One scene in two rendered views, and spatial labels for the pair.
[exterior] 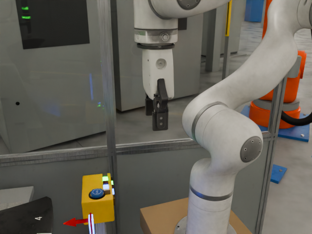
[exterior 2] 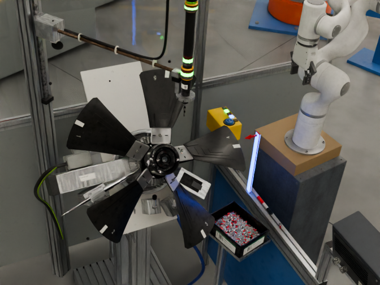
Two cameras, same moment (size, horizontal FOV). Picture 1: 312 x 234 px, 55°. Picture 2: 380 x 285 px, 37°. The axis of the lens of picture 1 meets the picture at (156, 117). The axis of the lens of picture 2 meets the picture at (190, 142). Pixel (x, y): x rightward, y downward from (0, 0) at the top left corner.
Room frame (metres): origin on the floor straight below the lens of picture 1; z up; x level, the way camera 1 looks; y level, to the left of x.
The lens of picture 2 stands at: (-1.14, 0.95, 2.57)
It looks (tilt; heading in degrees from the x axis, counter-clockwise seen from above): 38 degrees down; 344
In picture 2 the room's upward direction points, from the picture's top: 4 degrees clockwise
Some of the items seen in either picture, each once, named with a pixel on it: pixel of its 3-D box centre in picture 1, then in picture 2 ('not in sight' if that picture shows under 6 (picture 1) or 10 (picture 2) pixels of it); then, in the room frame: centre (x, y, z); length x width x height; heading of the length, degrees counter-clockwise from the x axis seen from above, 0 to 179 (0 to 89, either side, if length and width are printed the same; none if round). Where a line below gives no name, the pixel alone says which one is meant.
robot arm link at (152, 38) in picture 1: (156, 36); (308, 38); (0.60, 0.00, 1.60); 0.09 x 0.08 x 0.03; 11
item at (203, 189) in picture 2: not in sight; (187, 183); (0.54, 0.45, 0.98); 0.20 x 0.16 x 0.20; 11
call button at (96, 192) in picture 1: (97, 193); (229, 121); (0.82, 0.19, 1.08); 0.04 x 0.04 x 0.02
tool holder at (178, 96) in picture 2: not in sight; (183, 85); (0.51, 0.50, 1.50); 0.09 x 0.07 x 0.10; 46
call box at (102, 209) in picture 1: (98, 198); (223, 125); (0.86, 0.20, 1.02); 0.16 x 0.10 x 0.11; 11
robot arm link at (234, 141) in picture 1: (223, 154); (325, 91); (0.67, -0.17, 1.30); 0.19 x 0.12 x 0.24; 28
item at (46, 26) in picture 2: not in sight; (48, 27); (0.94, 0.95, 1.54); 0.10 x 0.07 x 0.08; 46
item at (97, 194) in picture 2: not in sight; (96, 194); (0.44, 0.84, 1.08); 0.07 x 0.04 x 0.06; 112
